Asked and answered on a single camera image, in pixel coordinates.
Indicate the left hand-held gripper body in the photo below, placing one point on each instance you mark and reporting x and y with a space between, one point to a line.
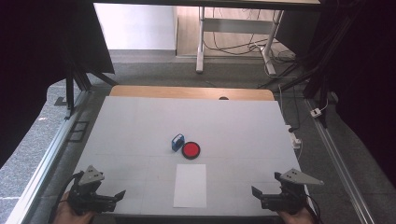
82 199

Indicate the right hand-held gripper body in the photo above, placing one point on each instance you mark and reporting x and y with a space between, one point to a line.
291 199

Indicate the blue stamp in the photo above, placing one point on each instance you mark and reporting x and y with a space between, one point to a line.
178 143

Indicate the red ink pad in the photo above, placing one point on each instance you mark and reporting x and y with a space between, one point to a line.
190 150

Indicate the person's right hand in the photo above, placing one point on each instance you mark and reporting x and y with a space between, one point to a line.
295 218

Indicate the person's left hand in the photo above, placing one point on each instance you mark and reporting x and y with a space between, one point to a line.
67 216

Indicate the white power strip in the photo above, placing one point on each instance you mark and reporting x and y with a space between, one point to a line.
295 141

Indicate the white paper sheet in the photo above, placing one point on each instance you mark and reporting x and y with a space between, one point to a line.
190 186

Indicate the small white adapter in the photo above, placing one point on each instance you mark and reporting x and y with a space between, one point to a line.
316 112

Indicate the black metal stand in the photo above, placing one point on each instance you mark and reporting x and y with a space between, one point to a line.
70 90

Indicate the black curtain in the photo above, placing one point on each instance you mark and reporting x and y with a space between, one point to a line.
31 62
358 77

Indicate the aluminium rail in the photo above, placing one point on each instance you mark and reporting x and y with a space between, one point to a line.
336 155
46 161

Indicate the white metal desk frame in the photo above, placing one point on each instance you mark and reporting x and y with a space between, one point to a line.
235 25

